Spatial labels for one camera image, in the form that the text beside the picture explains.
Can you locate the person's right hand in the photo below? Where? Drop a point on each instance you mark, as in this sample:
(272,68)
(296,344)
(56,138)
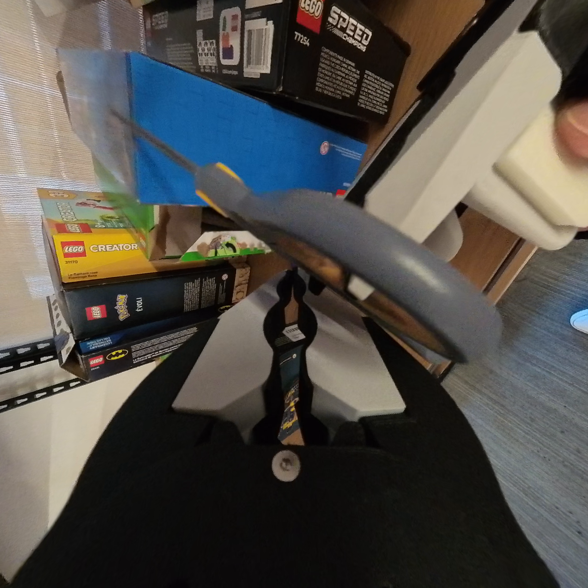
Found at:
(574,128)

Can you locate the small black yellow toy box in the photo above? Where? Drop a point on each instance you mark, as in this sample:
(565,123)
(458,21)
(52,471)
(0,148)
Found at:
(289,390)

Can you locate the grey yellow scissors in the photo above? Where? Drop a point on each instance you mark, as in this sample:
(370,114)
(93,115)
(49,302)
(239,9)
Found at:
(367,239)

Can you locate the wooden desk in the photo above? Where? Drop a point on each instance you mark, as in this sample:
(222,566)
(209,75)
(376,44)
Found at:
(432,27)

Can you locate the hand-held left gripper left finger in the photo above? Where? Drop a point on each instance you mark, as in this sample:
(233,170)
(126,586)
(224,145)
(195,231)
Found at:
(220,367)

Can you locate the yellow flamingo toy box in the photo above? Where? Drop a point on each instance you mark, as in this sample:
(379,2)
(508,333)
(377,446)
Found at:
(105,257)

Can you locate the black bat logo toy box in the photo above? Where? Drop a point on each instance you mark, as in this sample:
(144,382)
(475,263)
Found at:
(138,353)

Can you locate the black toy box white labels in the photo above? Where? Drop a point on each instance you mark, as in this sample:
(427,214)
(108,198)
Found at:
(344,59)

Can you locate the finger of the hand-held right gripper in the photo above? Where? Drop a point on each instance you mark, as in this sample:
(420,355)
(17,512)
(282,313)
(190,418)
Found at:
(459,128)
(491,27)

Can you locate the green toy box white edge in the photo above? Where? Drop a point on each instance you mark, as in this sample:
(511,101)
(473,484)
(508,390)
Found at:
(124,216)

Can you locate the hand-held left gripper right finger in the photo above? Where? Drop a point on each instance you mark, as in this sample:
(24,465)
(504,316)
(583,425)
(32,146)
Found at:
(358,376)

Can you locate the blue toy box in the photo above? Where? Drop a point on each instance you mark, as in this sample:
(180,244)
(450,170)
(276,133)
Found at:
(229,128)

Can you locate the black toy box yellow logo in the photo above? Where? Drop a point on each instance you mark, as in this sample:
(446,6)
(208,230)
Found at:
(151,303)

